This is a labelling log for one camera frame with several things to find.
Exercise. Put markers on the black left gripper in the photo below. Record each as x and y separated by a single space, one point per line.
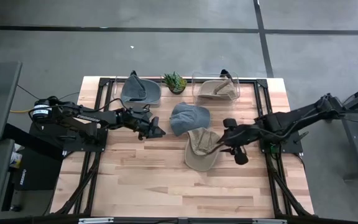
140 123

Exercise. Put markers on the white metal bracket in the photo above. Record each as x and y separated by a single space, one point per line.
269 221
95 220

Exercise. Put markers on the black bin clip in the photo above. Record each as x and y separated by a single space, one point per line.
133 73
225 73

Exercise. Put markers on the tan baseball cap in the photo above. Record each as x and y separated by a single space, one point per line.
210 91
199 155

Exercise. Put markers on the grey baseball cap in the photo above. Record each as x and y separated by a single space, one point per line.
188 118
141 91

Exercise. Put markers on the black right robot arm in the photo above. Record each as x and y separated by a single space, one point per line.
291 121

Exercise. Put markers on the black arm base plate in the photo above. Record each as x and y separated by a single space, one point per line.
292 147
51 140

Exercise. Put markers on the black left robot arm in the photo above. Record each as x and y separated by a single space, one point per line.
89 118

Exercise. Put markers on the black tool case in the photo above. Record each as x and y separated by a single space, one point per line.
39 174

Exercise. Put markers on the potted green succulent plant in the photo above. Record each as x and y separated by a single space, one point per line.
175 82

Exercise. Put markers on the clear plastic bin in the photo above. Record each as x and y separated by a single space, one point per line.
118 93
195 84

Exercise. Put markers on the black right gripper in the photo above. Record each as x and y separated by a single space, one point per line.
241 137

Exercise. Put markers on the black aluminium table frame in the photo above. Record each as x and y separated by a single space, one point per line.
102 93

